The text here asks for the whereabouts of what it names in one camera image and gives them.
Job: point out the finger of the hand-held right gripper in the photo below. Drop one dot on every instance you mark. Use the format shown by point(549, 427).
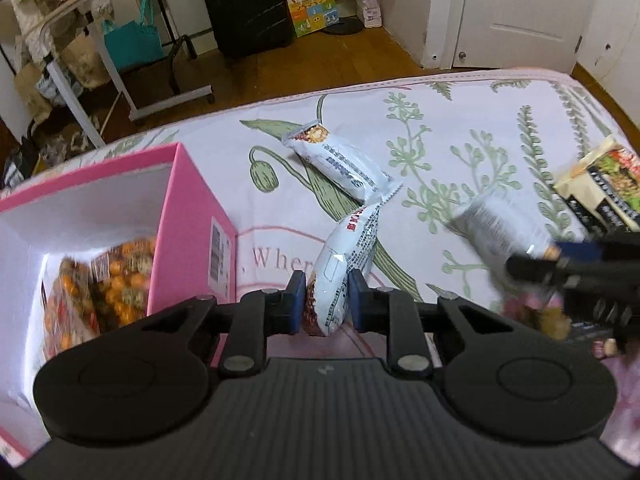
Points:
point(535, 266)
point(580, 251)

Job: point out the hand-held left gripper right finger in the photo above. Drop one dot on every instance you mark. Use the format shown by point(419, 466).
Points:
point(356, 297)

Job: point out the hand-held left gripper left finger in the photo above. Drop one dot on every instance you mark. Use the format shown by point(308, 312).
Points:
point(297, 302)

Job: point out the white snack bar packet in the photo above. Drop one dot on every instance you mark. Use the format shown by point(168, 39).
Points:
point(335, 270)
point(500, 225)
point(345, 165)

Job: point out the pink cardboard box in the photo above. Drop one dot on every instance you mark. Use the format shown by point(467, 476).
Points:
point(195, 210)

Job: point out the beige noodle packet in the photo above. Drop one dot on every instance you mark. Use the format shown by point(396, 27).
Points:
point(600, 180)

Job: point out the white door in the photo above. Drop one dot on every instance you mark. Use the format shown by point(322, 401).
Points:
point(520, 10)

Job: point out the black round base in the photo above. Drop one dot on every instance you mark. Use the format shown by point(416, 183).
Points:
point(342, 26)

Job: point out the colourful gift box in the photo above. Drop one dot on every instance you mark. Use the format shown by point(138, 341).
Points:
point(312, 12)

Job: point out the black suitcase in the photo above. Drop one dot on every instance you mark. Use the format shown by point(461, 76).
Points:
point(245, 5)

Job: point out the teal tote bag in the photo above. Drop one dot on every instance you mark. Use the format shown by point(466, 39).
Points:
point(132, 40)

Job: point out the white blue patterned bag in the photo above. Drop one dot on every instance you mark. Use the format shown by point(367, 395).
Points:
point(60, 87)

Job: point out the brown paper bag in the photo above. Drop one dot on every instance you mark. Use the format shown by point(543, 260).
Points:
point(82, 60)
point(30, 92)

